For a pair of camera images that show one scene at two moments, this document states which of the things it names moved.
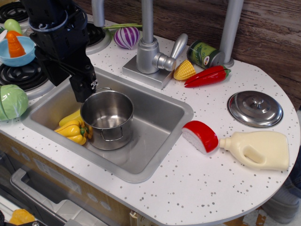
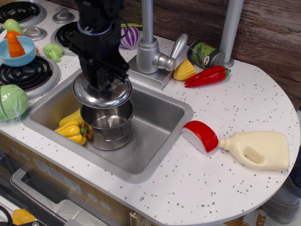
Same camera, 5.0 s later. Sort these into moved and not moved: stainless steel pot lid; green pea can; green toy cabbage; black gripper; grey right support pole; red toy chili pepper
Moved: stainless steel pot lid; black gripper
Not moved: green toy cabbage; red toy chili pepper; grey right support pole; green pea can
